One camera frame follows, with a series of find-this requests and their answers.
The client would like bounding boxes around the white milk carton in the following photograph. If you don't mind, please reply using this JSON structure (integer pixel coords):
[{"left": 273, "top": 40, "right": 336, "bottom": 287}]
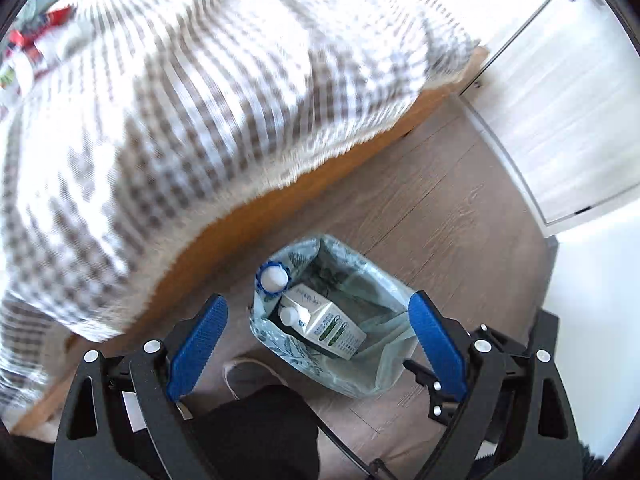
[{"left": 276, "top": 284, "right": 367, "bottom": 360}]

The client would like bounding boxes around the green printed trash bag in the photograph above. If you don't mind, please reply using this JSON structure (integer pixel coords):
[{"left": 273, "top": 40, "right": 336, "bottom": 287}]
[{"left": 250, "top": 234, "right": 416, "bottom": 399}]

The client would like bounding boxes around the grey shoe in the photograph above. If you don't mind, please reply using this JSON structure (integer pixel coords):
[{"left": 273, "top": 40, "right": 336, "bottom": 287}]
[{"left": 222, "top": 358, "right": 288, "bottom": 400}]

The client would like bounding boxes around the black trouser leg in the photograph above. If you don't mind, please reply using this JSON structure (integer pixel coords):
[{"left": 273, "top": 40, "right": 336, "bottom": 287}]
[{"left": 190, "top": 385, "right": 320, "bottom": 480}]

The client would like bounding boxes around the checkered bed blanket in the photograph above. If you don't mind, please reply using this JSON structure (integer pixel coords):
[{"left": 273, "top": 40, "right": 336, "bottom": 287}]
[{"left": 1, "top": 0, "right": 477, "bottom": 424}]

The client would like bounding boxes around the white wardrobe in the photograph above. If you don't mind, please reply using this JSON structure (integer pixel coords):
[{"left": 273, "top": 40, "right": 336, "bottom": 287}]
[{"left": 460, "top": 0, "right": 639, "bottom": 235}]

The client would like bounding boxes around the red snack wrapper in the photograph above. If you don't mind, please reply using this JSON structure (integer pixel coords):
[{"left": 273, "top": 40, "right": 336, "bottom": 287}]
[{"left": 4, "top": 6, "right": 76, "bottom": 58}]

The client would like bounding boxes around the wooden bed frame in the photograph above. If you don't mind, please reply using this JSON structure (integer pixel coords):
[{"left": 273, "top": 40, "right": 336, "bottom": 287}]
[{"left": 1, "top": 37, "right": 485, "bottom": 429}]

